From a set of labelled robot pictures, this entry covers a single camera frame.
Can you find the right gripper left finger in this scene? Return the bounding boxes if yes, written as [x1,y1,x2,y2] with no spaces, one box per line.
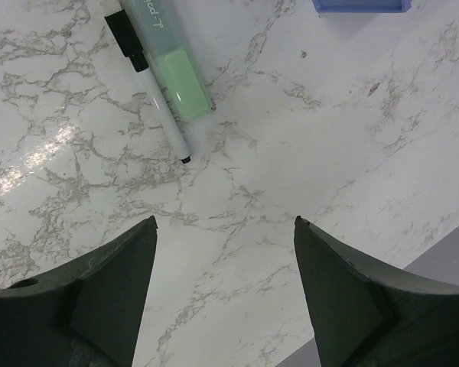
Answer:
[0,217,158,366]

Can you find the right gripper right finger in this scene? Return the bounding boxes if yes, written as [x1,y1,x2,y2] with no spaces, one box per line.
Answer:
[294,216,459,366]

